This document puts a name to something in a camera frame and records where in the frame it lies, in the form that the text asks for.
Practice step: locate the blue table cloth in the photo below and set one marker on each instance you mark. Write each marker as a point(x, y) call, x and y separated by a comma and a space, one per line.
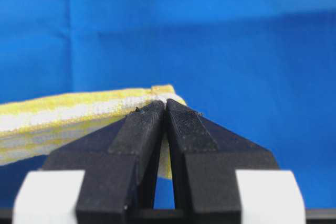
point(264, 69)

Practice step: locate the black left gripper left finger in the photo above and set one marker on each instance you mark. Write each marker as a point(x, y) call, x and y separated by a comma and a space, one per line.
point(120, 162)

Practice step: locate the yellow striped towel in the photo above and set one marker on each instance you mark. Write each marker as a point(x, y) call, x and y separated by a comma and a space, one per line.
point(38, 126)

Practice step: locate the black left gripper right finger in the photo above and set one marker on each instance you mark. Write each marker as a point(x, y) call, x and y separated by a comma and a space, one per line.
point(204, 158)

